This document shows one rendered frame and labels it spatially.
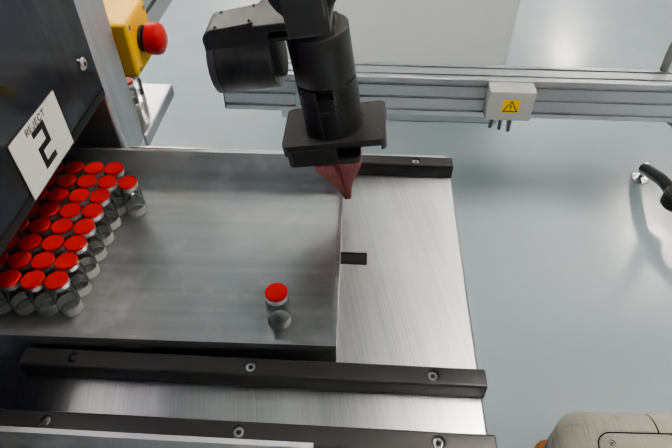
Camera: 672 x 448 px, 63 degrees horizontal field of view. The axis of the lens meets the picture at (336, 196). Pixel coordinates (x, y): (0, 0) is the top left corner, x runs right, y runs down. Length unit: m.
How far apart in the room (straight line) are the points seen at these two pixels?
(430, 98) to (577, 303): 0.74
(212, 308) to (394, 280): 0.18
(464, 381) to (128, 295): 0.33
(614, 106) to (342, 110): 1.25
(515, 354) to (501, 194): 0.64
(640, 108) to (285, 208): 1.26
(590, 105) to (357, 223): 1.14
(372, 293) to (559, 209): 1.52
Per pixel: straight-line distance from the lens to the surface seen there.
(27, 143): 0.55
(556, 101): 1.64
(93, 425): 0.51
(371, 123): 0.55
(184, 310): 0.57
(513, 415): 1.53
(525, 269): 1.81
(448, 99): 1.57
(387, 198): 0.66
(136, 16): 0.76
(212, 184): 0.68
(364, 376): 0.49
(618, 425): 1.27
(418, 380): 0.49
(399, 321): 0.55
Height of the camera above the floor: 1.33
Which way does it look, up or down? 43 degrees down
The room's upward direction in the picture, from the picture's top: straight up
